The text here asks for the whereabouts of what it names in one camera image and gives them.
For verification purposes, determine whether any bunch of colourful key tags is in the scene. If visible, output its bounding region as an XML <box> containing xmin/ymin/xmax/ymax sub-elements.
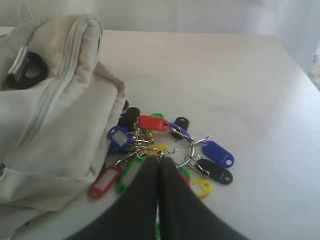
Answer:
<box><xmin>88</xmin><ymin>101</ymin><xmax>235</xmax><ymax>200</ymax></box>

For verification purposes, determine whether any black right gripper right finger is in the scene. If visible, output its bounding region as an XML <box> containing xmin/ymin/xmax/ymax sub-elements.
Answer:
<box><xmin>158</xmin><ymin>157</ymin><xmax>246</xmax><ymax>240</ymax></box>

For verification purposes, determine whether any beige canvas duffel bag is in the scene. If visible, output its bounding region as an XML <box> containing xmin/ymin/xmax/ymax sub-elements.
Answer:
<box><xmin>0</xmin><ymin>14</ymin><xmax>126</xmax><ymax>240</ymax></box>

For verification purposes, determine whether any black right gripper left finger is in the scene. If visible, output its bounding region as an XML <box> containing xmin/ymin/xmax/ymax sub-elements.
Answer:
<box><xmin>68</xmin><ymin>156</ymin><xmax>159</xmax><ymax>240</ymax></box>

